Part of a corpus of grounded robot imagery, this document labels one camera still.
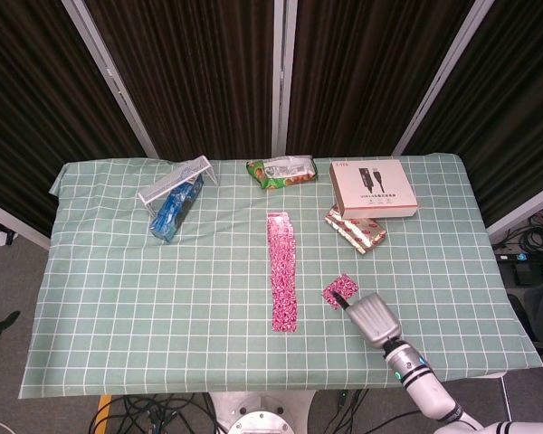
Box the white cable product box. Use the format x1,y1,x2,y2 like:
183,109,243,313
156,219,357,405
329,158,420,220

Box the green silver snack bag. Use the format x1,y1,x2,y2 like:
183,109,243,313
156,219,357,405
245,156,319,192

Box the silver mesh metal rack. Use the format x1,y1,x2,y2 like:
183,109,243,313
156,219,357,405
138,155,221,214

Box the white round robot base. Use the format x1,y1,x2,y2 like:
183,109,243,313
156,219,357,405
207,390,319,434

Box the gold foil snack packet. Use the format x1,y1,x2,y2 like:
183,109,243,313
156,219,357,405
324,203,388,255

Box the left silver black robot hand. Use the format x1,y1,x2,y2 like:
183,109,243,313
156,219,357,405
0,310,22,341

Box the yellow table leg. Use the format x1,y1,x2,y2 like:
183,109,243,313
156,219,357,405
96,394,113,434

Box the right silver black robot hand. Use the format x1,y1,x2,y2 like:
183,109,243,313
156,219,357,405
321,289,405,350

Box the green white checkered tablecloth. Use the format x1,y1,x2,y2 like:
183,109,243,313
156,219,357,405
17,153,543,400

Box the tangled black cables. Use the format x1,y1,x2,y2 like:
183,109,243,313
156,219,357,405
491,202,543,254

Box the white partition post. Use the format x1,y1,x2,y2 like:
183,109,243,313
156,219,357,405
391,0,495,156
270,0,299,157
61,0,160,159

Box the black power strip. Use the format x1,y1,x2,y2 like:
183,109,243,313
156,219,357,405
496,251,543,263

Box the blue snack package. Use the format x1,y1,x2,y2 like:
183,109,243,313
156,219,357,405
149,174,205,241

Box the black floor cable bundle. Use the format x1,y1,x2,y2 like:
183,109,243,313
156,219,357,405
86,392,223,434

